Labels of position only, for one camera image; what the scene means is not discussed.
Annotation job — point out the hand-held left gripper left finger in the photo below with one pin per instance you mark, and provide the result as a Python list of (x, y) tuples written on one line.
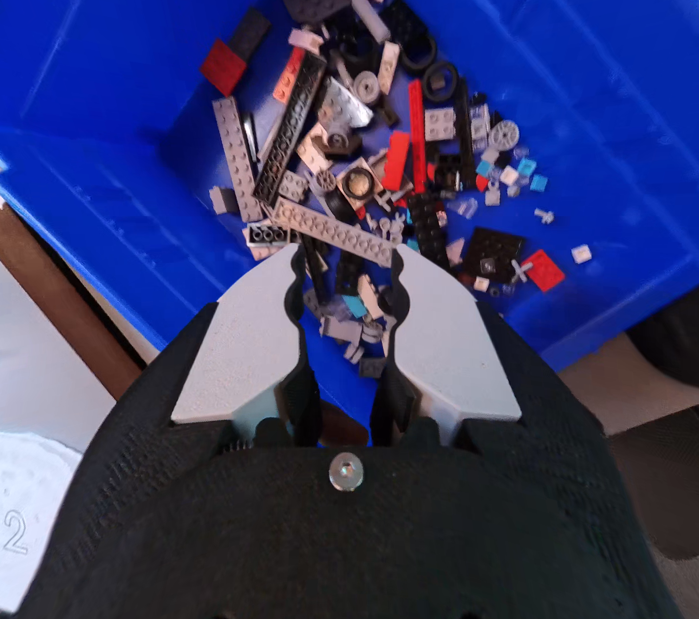
[(245, 346)]

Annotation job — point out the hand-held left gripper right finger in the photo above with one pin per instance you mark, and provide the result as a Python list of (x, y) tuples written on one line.
[(453, 351)]

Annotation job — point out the blue plastic bin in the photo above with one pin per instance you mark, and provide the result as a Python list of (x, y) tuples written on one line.
[(136, 84)]

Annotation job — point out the pile of lego bricks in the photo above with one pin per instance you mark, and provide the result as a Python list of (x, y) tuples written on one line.
[(349, 138)]

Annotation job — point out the brown wooden table edge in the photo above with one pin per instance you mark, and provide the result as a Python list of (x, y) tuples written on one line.
[(65, 313)]

